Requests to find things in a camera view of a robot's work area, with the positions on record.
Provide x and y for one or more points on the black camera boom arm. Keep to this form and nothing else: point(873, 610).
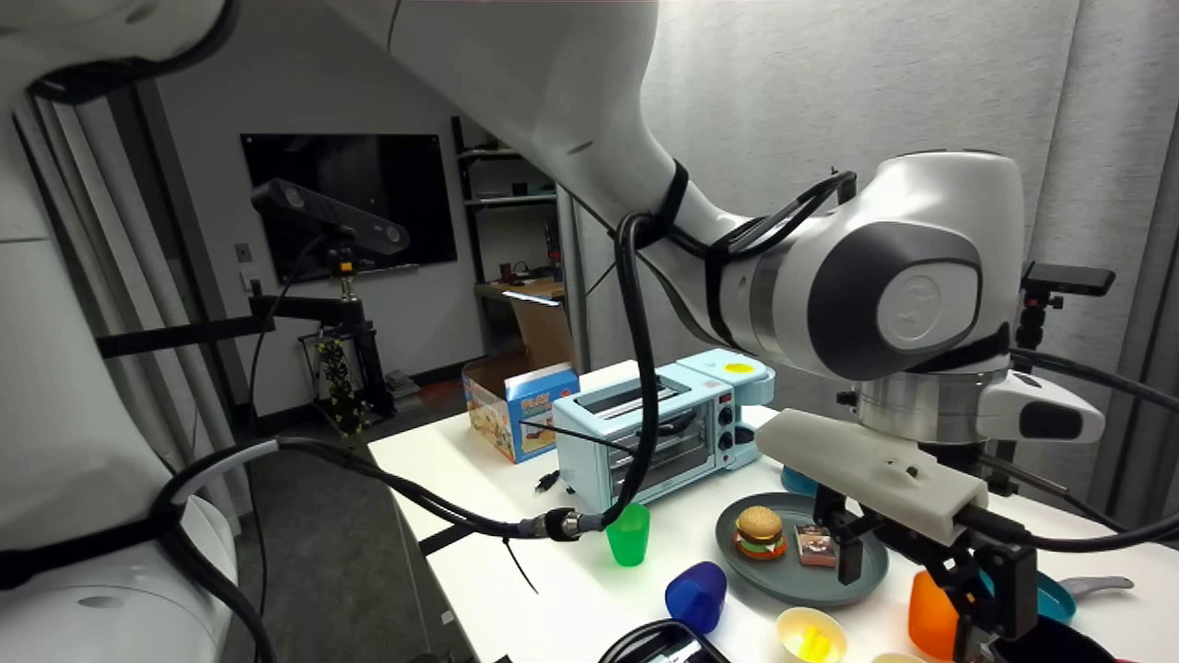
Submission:
point(184, 332)

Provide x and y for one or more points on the green plastic cup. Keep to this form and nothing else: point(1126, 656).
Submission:
point(628, 539)

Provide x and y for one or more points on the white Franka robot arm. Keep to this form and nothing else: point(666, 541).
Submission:
point(517, 75)

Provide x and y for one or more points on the toy burger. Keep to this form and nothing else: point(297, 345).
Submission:
point(761, 534)

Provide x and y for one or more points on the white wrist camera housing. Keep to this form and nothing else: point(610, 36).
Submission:
point(870, 474)

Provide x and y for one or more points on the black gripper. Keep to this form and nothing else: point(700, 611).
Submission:
point(906, 550)

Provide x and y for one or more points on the black camera stand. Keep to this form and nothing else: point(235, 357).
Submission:
point(1033, 322)

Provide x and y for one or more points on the teal frying pan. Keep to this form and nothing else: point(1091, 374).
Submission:
point(1055, 598)

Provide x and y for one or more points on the grey curtain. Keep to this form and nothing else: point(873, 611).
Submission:
point(861, 75)
point(87, 269)

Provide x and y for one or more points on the background shelf unit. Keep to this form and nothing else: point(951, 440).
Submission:
point(501, 187)

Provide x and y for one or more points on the grey round plate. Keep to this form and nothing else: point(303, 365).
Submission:
point(785, 583)

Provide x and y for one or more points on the black bar camera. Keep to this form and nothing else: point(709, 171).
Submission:
point(1070, 279)

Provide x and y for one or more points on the cardboard box with blue print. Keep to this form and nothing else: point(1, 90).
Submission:
point(536, 411)

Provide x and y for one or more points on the small black plug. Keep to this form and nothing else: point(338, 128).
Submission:
point(549, 479)

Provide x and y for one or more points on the brown cardboard box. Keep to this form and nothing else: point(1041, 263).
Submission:
point(540, 327)

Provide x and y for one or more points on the blue plastic cup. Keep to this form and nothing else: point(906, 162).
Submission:
point(696, 598)

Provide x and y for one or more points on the black pan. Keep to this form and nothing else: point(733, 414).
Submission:
point(1070, 646)

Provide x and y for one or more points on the light blue toy toaster oven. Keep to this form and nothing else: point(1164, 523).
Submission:
point(591, 454)

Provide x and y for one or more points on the dark wall monitor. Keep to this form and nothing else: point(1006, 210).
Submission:
point(368, 198)

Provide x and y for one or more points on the yellow toy pasta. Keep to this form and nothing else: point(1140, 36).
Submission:
point(811, 634)

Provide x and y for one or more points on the orange plastic cup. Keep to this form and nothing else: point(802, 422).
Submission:
point(935, 611)

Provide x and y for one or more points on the toy cake slice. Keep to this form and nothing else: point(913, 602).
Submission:
point(814, 550)

